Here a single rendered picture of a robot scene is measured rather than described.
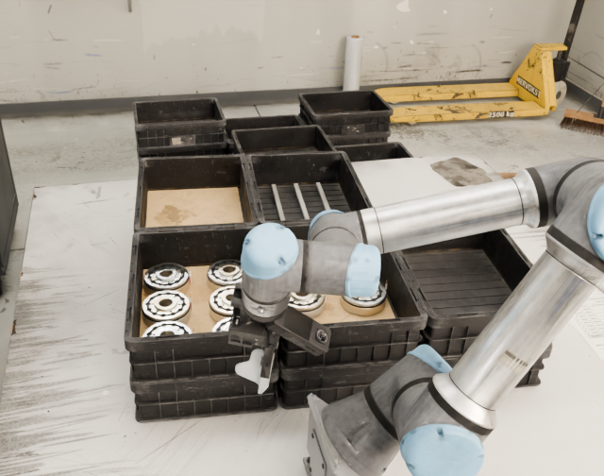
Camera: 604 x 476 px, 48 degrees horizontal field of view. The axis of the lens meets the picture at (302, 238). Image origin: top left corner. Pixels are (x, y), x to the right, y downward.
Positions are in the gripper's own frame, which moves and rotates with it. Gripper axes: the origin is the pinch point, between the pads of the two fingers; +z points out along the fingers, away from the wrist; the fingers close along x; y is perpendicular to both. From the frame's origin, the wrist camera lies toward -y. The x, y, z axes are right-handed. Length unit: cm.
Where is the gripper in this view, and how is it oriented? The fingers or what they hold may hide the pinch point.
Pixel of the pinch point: (273, 354)
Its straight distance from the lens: 122.1
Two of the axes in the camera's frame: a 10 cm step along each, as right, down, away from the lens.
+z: -0.8, 5.6, 8.2
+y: -9.8, -1.9, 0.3
